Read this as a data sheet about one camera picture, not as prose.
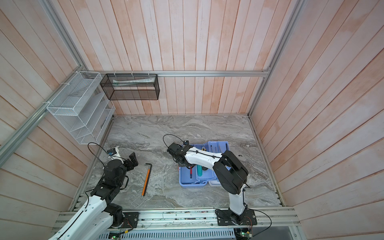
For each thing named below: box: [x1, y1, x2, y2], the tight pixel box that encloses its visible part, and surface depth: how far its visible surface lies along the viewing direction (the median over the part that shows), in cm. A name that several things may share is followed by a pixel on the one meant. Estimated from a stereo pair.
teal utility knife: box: [196, 164, 203, 177], surface depth 84 cm
